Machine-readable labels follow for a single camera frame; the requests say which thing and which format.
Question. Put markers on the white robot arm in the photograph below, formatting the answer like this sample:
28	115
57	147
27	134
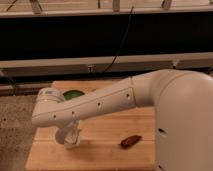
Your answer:
183	103

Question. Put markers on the wooden cutting board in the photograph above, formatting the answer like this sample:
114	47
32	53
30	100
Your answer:
99	148

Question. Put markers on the green bowl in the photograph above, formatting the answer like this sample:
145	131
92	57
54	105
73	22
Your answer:
70	94

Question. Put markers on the dark red chili pepper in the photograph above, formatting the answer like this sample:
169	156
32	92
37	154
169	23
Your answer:
130	141

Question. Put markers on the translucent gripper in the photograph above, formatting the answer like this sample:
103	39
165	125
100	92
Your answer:
71	134

